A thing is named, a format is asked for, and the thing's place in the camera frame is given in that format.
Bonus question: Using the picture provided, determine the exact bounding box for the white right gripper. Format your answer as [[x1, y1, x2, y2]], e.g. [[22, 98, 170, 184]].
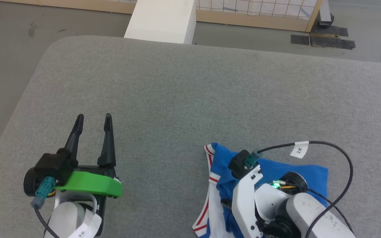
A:
[[221, 165, 308, 238]]

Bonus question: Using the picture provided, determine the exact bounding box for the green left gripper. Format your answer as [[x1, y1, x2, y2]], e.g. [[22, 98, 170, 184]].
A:
[[23, 113, 123, 199]]

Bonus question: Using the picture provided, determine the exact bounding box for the blue white sports jersey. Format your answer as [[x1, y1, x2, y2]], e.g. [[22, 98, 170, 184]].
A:
[[192, 142, 329, 238]]

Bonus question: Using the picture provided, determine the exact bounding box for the grey fabric sofa cushion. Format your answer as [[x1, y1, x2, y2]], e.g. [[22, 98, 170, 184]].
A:
[[0, 35, 381, 238]]

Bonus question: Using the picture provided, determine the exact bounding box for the white rectangular box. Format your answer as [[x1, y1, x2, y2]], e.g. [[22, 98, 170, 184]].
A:
[[123, 0, 197, 45]]

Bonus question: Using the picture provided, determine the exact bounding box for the small black floor tape patch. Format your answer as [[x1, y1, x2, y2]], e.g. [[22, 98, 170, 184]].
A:
[[290, 34, 310, 46]]

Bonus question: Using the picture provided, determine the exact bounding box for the lemon print partition screen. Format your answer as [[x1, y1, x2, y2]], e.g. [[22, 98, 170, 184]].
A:
[[0, 0, 324, 33]]

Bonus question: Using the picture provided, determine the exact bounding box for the long black floor tape patch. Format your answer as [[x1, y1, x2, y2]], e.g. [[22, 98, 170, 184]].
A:
[[310, 25, 356, 50]]

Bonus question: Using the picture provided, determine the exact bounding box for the grey metal stand leg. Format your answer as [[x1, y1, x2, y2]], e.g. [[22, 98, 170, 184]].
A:
[[318, 0, 335, 27]]

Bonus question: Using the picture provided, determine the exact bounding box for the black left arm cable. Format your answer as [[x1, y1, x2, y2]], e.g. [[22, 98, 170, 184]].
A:
[[31, 176, 61, 238]]

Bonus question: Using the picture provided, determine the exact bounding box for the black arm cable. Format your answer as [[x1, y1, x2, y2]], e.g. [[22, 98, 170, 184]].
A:
[[244, 141, 354, 238], [31, 176, 61, 238]]

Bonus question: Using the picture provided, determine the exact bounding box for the white cable label tag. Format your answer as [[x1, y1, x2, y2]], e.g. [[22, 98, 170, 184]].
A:
[[290, 141, 310, 159]]

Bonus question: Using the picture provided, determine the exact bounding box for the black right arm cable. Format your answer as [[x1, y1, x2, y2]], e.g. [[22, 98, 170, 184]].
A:
[[244, 141, 354, 238]]

